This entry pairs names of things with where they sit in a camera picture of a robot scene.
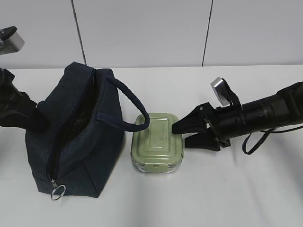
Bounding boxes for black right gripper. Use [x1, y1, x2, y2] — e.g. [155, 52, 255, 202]
[171, 102, 243, 151]

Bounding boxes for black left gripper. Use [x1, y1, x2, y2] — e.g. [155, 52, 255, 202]
[0, 68, 49, 132]

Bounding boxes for green lid glass container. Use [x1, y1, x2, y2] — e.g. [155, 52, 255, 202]
[130, 113, 184, 174]

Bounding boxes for dark blue lunch bag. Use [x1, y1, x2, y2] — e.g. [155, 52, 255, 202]
[25, 62, 150, 200]

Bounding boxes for silver zipper pull ring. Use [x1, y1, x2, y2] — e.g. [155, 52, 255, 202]
[50, 180, 66, 201]

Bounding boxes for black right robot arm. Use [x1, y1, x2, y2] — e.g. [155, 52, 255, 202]
[172, 78, 303, 155]

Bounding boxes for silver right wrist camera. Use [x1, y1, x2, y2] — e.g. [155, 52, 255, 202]
[211, 77, 242, 111]

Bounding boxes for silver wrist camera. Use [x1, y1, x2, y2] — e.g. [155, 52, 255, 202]
[211, 77, 242, 111]
[0, 26, 25, 55]

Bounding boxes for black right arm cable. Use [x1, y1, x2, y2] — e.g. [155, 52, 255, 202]
[242, 124, 303, 156]

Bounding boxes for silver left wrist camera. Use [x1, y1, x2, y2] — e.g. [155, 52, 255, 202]
[0, 26, 25, 55]

